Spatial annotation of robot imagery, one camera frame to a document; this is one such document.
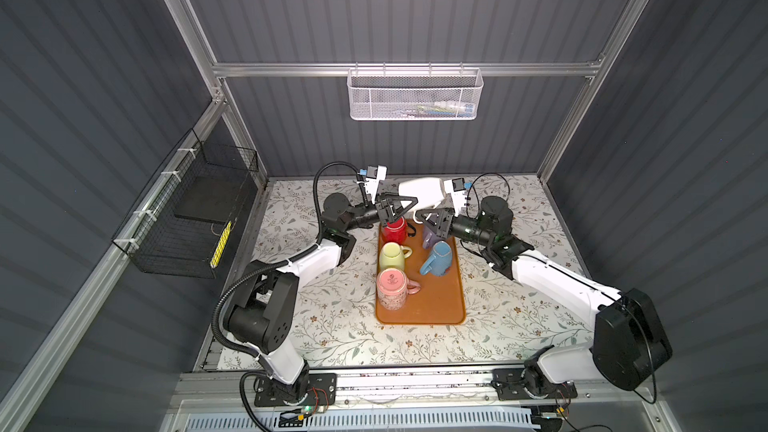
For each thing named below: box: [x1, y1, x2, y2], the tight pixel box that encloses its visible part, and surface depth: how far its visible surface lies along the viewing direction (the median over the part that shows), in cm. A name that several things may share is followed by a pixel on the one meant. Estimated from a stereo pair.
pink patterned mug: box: [377, 268, 421, 311], surface depth 82 cm
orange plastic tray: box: [376, 220, 466, 325], surface depth 89 cm
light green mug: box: [379, 241, 413, 271], surface depth 91 cm
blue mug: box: [420, 240, 453, 277], surface depth 91 cm
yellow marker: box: [210, 220, 232, 268], surface depth 70 cm
